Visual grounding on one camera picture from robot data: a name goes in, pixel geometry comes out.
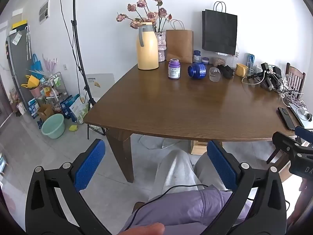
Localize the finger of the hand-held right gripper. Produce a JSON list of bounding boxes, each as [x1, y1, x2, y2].
[[294, 126, 313, 144], [266, 131, 313, 164]]

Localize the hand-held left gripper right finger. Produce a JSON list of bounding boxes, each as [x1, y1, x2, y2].
[[196, 141, 287, 235]]

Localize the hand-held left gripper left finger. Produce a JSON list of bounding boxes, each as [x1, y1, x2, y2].
[[25, 139, 113, 235]]

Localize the clear glass cup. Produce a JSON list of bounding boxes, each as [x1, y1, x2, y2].
[[209, 67, 221, 82]]

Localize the person's left hand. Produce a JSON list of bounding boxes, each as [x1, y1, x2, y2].
[[119, 222, 165, 235]]

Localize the grey laptop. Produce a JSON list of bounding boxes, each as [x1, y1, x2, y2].
[[290, 100, 313, 129]]

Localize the white charger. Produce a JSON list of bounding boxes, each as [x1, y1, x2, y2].
[[297, 107, 311, 122]]

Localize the black phone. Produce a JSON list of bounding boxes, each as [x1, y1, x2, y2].
[[278, 107, 296, 131]]

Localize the small wooden crate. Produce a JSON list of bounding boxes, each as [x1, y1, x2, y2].
[[190, 140, 223, 155]]

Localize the grey pants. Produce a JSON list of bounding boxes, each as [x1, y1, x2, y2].
[[148, 149, 236, 201]]

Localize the green plastic basin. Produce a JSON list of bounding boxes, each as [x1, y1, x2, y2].
[[41, 114, 65, 139]]

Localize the wooden chair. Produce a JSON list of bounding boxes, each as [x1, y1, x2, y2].
[[285, 63, 306, 96]]

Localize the white green bag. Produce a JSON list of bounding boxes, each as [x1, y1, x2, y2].
[[70, 97, 90, 124]]

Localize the purple jacket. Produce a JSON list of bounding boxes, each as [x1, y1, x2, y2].
[[120, 184, 252, 235]]

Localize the blue white tissue pack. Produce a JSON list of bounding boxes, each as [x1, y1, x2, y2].
[[60, 94, 81, 123]]

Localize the cardboard box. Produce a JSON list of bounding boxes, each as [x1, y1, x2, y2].
[[37, 103, 55, 122]]

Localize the clear plastic bag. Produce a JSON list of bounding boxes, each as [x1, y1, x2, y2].
[[139, 135, 189, 150]]

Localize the brown wooden table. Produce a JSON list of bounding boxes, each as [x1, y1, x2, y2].
[[83, 62, 313, 183]]

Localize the white flat box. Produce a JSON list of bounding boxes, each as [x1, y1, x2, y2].
[[85, 73, 115, 99]]

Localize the metal storage rack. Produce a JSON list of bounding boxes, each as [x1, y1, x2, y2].
[[40, 72, 69, 113]]

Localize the yellow mug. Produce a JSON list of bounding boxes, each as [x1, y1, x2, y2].
[[235, 63, 248, 77]]

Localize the blue white carton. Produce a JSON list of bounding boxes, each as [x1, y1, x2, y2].
[[246, 53, 256, 69]]

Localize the pink bucket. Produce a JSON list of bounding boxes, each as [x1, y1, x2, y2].
[[29, 86, 42, 98]]

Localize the black cloth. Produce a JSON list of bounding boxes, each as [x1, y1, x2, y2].
[[217, 64, 235, 79]]

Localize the blue jar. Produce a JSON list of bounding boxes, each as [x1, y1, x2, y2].
[[187, 63, 208, 80]]

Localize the clear plastic water bottle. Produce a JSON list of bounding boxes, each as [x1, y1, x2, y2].
[[231, 43, 240, 65]]

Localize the purple jar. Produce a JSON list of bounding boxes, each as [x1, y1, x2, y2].
[[167, 59, 181, 80]]

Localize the pink hanger bundle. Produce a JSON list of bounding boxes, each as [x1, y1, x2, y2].
[[42, 53, 58, 74]]

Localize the blue gift bag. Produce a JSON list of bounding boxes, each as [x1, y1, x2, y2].
[[30, 53, 44, 73]]

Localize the grey refrigerator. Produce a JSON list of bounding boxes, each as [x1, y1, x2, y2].
[[6, 27, 33, 109]]

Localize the brown paper bag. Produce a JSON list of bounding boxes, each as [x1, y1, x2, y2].
[[166, 19, 194, 63]]

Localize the yellow thermos jug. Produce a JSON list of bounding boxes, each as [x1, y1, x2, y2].
[[136, 22, 159, 70]]

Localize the black paper bag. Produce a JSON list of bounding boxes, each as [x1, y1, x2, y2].
[[202, 1, 238, 55]]

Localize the black light stand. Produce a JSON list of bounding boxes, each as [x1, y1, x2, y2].
[[48, 0, 106, 140]]

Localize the pale ribbed vase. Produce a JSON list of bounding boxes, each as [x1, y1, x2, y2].
[[156, 32, 167, 62]]

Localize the dried rose bouquet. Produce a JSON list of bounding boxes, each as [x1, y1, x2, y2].
[[116, 0, 172, 33]]

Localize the white cable tangle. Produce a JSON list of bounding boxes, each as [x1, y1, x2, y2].
[[242, 75, 307, 109]]

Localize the black cable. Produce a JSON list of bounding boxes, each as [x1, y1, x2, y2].
[[122, 184, 209, 232]]

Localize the black camera rig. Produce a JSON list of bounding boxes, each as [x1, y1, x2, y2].
[[247, 63, 284, 92]]

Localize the white wall vent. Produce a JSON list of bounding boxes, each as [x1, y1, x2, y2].
[[39, 0, 51, 24]]

